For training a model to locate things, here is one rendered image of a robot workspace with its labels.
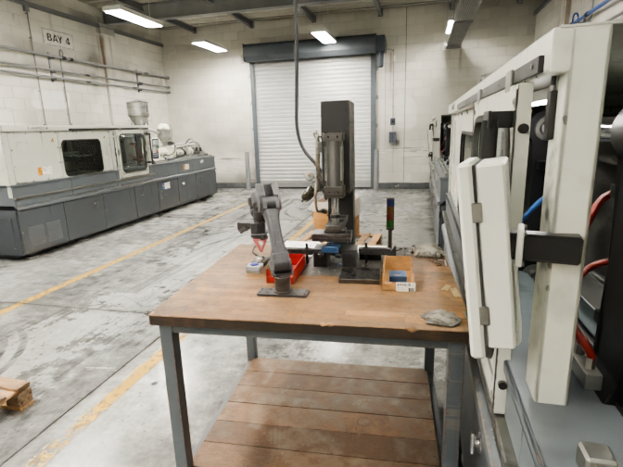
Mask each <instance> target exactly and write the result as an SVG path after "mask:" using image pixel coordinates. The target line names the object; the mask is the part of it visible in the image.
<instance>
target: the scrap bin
mask: <svg viewBox="0 0 623 467"><path fill-rule="evenodd" d="M289 258H290V259H291V262H292V268H293V272H294V275H290V284H294V283H295V282H296V281H297V279H298V278H299V276H300V274H301V273H302V271H303V269H304V268H305V266H306V260H305V254H289ZM266 283H267V284H274V278H273V277H272V275H271V272H270V271H269V268H267V269H266Z"/></svg>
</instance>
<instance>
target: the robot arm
mask: <svg viewBox="0 0 623 467"><path fill-rule="evenodd" d="M255 188H256V192H255V193H251V195H250V197H248V205H249V208H250V210H249V213H250V215H251V216H252V217H253V221H239V222H238V223H237V230H238V231H239V232H240V233H241V234H242V233H243V232H246V231H247V230H249V229H250V232H251V235H250V237H251V238H252V240H253V242H254V243H255V245H256V246H257V248H258V250H259V251H260V252H263V249H264V248H265V245H266V243H267V240H268V235H267V233H269V237H270V243H271V257H270V261H268V268H269V271H270V272H271V275H272V277H273V278H274V288H269V287H262V288H261V289H260V290H259V291H258V292H257V296H258V297H298V298H306V297H307V296H308V294H309V293H310V292H309V289H294V288H291V285H290V275H294V272H293V268H292V262H291V259H290V258H289V254H288V252H287V248H286V245H285V243H284V239H283V236H282V231H281V225H280V218H279V215H280V210H281V209H282V201H281V196H280V193H279V189H278V185H277V183H270V184H262V183H255ZM265 222H266V224H267V227H268V230H266V224H265ZM259 241H262V242H263V244H262V248H261V247H260V244H259Z"/></svg>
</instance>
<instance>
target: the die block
mask: <svg viewBox="0 0 623 467"><path fill-rule="evenodd" d="M318 253H319V251H313V267H327V266H328V264H329V262H330V255H335V254H336V253H324V255H323V256H321V257H320V258H319V256H318ZM341 255H342V268H343V267H355V268H356V267H357V264H358V248H357V252H341Z"/></svg>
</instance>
